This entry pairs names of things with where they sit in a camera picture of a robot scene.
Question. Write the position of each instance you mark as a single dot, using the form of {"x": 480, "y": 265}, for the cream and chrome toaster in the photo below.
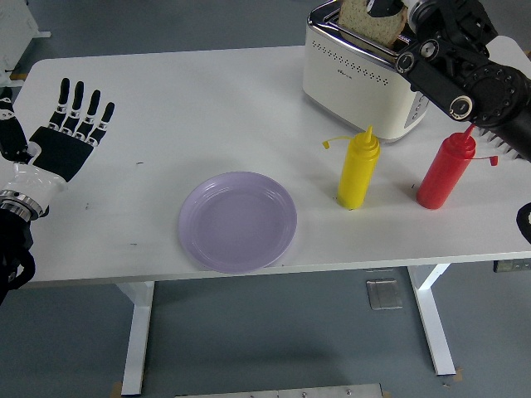
{"x": 352, "y": 91}

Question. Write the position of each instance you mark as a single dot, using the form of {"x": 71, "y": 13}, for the grey table control panel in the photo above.
{"x": 512, "y": 265}

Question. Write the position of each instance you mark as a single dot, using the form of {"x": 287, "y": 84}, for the purple plate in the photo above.
{"x": 237, "y": 221}

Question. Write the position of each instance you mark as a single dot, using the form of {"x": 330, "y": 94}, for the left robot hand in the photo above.
{"x": 58, "y": 153}

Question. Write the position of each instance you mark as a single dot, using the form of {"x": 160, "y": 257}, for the yellow squeeze bottle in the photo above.
{"x": 357, "y": 174}

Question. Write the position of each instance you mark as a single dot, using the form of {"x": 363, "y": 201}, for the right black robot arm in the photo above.
{"x": 489, "y": 91}

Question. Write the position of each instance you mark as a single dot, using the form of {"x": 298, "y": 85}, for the white table leg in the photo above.
{"x": 139, "y": 331}
{"x": 433, "y": 319}

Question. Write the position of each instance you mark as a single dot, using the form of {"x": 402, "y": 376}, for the metal floor socket cover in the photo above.
{"x": 384, "y": 295}

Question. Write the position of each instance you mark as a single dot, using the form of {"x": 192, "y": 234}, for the white cabinet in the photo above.
{"x": 16, "y": 25}

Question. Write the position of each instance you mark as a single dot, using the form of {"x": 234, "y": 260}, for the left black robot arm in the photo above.
{"x": 12, "y": 240}

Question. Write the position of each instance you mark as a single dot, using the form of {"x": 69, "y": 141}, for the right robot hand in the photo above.
{"x": 388, "y": 6}

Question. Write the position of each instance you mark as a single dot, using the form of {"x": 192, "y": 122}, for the red squeeze bottle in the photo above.
{"x": 444, "y": 174}

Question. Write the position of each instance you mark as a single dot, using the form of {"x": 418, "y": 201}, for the metal toast rack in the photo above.
{"x": 500, "y": 145}

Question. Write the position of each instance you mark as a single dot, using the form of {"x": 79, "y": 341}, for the brown bread slice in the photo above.
{"x": 369, "y": 27}

